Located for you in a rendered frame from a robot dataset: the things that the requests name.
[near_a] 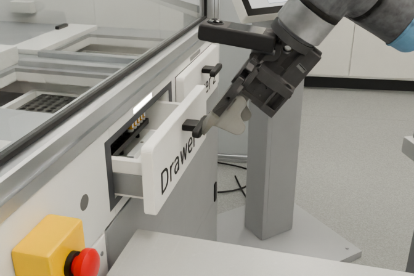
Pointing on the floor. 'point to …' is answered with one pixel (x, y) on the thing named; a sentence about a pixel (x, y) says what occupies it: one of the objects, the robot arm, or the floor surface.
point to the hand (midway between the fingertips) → (207, 121)
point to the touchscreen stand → (278, 191)
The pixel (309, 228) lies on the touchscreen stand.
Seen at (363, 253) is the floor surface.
